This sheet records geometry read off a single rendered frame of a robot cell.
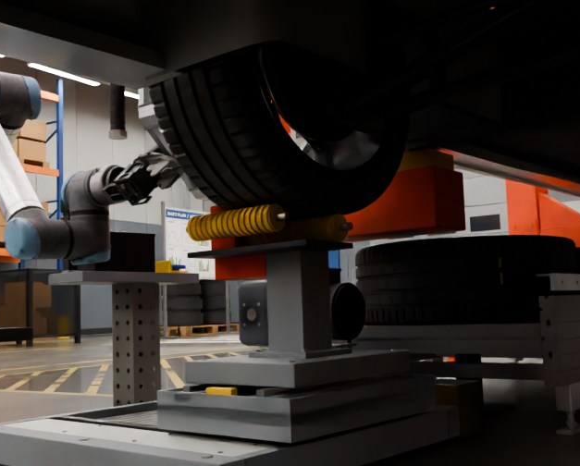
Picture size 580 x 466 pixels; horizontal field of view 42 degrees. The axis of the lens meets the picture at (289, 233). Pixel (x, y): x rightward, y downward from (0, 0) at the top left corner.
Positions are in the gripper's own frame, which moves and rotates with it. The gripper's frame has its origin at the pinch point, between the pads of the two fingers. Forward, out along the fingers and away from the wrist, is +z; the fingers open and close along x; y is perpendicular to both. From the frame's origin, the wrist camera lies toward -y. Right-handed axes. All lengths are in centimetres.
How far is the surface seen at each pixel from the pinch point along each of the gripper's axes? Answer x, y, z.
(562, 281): -76, -38, 48
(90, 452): -27, 54, -7
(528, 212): -173, -191, -33
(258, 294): -50, -11, -19
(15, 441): -27, 54, -34
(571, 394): -95, -19, 49
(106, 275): -30, -2, -58
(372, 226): -52, -38, 4
